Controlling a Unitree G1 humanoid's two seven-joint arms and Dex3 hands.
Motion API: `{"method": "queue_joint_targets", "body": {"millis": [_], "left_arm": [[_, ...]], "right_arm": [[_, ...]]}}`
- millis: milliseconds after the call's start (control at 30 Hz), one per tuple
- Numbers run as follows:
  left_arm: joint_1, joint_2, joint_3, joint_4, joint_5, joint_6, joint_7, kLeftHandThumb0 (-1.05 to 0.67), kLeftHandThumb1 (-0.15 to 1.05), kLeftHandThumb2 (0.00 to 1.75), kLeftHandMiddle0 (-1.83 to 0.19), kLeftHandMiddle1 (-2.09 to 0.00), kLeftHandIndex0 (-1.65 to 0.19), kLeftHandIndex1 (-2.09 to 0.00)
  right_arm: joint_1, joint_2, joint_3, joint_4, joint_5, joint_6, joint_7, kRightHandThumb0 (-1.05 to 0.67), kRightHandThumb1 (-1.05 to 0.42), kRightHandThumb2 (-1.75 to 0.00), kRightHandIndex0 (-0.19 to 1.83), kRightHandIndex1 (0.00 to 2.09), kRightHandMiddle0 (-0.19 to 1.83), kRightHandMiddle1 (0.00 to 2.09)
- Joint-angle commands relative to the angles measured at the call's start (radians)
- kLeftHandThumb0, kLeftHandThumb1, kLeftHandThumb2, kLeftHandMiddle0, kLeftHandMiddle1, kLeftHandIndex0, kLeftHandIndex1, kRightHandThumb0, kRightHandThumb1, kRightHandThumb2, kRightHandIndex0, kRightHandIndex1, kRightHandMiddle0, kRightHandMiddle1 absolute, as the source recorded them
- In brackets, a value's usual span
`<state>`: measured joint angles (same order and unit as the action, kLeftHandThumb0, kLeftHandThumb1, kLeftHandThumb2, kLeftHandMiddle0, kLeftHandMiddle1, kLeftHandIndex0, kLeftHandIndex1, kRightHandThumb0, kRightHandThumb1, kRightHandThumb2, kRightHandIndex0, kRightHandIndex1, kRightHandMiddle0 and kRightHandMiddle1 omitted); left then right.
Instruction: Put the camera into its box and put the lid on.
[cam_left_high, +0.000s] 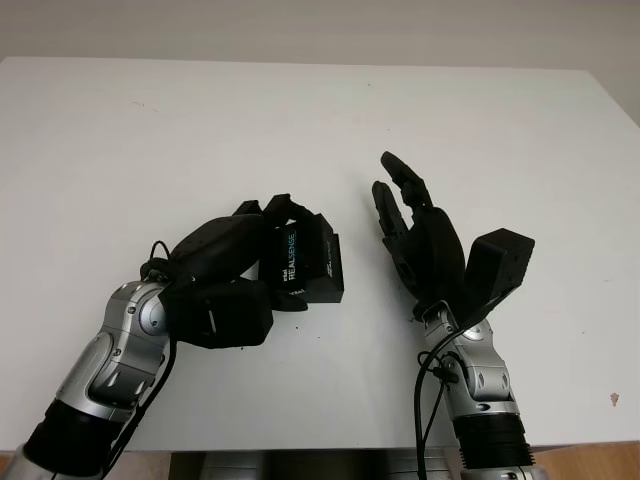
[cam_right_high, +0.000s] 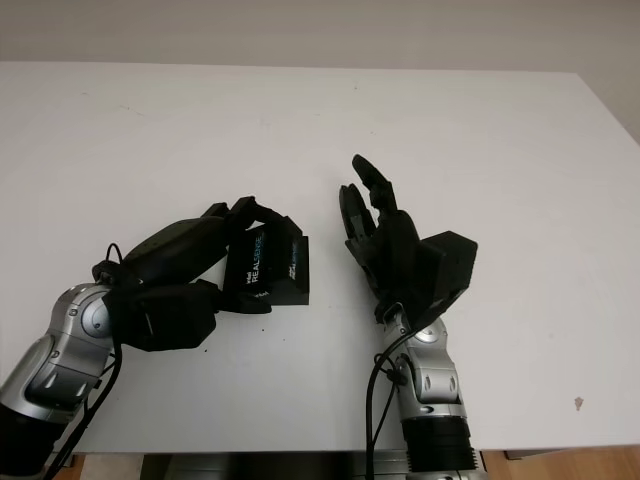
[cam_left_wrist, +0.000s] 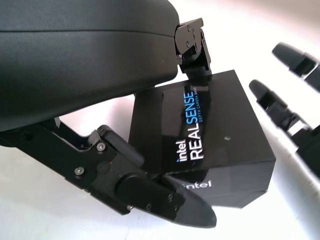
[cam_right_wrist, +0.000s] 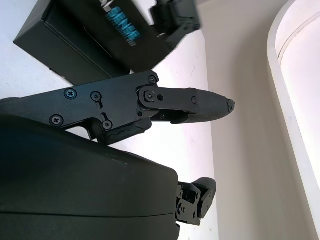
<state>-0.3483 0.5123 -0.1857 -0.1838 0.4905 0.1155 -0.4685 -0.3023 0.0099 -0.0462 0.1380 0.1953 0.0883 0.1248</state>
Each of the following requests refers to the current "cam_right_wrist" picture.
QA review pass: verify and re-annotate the black RealSense box lid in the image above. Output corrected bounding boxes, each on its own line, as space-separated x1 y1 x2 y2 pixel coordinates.
41 0 175 76

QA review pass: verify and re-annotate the white curved container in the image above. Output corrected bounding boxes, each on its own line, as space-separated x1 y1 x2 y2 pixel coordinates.
266 0 320 240

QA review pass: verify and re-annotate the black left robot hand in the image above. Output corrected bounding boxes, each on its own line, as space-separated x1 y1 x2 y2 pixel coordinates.
149 0 203 52

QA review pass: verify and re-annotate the black camera box base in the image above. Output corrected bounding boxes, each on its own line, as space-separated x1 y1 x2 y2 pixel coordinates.
12 0 113 86

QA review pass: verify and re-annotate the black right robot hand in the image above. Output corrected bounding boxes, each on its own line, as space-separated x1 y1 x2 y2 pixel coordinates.
0 69 236 240

